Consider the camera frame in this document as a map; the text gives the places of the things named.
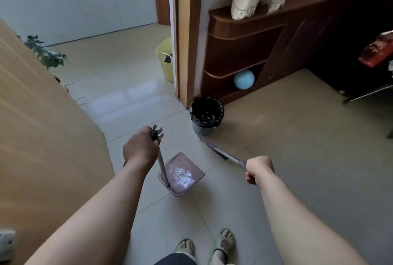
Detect person's left hand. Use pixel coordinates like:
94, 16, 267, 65
122, 126, 161, 169

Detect person's right hand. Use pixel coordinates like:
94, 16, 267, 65
245, 156, 275, 187

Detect grey long-handled broom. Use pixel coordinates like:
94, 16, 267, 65
198, 134, 248, 169

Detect pink long-handled dustpan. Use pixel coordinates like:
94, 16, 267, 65
150, 124, 206, 197

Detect person's left forearm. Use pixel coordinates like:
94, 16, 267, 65
24, 159, 154, 265

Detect person's right forearm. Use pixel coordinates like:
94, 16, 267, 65
254, 170, 370, 265

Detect white paper scraps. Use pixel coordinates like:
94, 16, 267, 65
168, 166, 195, 189

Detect person's right foot in sandal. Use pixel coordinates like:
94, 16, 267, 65
210, 229, 236, 265

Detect person's foot in sandal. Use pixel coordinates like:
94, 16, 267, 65
210, 229, 236, 265
175, 238, 196, 259

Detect grey trash bin black bag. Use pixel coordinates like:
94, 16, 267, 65
189, 96, 225, 136

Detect person's left foot in sandal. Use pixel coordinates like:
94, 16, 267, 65
175, 238, 196, 259

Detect light blue ball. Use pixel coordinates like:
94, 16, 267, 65
234, 70, 255, 90

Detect person's dark shorts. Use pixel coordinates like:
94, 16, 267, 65
154, 253, 198, 265

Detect dark wooden shelf cabinet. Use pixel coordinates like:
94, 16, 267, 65
200, 0, 393, 106

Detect metal chair leg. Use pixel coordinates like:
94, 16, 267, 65
343, 84, 393, 104

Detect yellow plastic basket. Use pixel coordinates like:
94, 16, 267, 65
155, 37, 174, 82

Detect red patterned cloth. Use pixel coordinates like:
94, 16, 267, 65
358, 31, 393, 69

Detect light wooden door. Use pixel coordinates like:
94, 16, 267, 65
0, 18, 115, 265

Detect green potted plant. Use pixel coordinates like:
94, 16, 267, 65
17, 35, 71, 86

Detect wooden door frame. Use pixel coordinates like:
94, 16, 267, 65
168, 0, 204, 109

